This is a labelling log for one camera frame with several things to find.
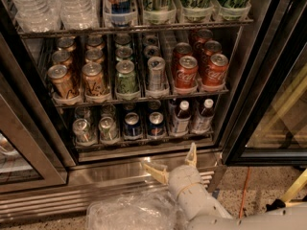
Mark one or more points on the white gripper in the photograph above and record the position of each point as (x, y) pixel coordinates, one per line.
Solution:
(181, 177)

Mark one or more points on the dark bottle white cap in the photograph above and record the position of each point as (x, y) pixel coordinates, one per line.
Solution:
(181, 118)
(203, 117)

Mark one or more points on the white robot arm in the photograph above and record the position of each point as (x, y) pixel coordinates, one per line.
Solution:
(289, 218)

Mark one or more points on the steel fridge base grille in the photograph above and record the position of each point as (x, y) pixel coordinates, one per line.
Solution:
(80, 186)

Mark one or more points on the open glass fridge door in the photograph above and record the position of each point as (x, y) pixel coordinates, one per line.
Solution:
(270, 116)

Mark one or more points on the left glass fridge door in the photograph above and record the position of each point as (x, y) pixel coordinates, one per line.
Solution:
(27, 160)

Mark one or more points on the clear water bottle right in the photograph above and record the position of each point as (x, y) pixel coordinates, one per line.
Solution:
(80, 14)

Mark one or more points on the clear water bottle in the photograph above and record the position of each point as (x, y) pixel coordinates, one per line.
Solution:
(37, 16)
(80, 14)

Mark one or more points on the clear water bottle left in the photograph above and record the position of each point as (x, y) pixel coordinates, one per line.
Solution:
(37, 16)

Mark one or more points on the blue cola can right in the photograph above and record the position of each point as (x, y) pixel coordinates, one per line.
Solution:
(156, 124)

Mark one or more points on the blue cola can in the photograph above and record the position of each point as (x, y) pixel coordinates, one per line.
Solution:
(156, 124)
(132, 125)

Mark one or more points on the blue tape cross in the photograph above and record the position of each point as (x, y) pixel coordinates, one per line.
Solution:
(215, 194)

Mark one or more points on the clear plastic bag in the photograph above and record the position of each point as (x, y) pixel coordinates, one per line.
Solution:
(148, 210)

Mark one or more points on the blue cola can left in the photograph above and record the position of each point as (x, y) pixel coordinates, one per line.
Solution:
(132, 125)

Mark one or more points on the silver slim can front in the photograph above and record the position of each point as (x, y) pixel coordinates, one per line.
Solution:
(156, 69)

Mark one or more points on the red cola can front left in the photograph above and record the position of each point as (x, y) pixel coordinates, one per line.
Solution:
(187, 69)

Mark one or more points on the red cola can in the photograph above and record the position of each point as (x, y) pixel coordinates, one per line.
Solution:
(210, 48)
(215, 70)
(187, 69)
(200, 36)
(181, 49)

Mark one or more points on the green can front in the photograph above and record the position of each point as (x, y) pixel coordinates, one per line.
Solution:
(126, 77)

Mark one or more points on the red cola can front right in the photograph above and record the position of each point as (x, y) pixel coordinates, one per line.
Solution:
(215, 70)

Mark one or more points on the silver can bottom left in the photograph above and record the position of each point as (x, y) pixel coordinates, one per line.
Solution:
(82, 130)

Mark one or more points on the tan can front right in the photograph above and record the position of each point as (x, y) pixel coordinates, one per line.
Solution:
(94, 79)

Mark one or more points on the red cola can middle left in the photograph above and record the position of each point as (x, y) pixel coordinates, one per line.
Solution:
(181, 49)

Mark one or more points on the red cola can middle right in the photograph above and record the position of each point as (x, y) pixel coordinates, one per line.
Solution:
(210, 48)

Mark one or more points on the yellow black stand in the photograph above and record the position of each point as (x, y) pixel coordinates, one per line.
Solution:
(288, 199)

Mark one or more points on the red cola can back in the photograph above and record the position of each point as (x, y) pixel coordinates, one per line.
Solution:
(200, 36)

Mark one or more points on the gold can front left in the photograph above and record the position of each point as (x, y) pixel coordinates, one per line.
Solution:
(63, 81)

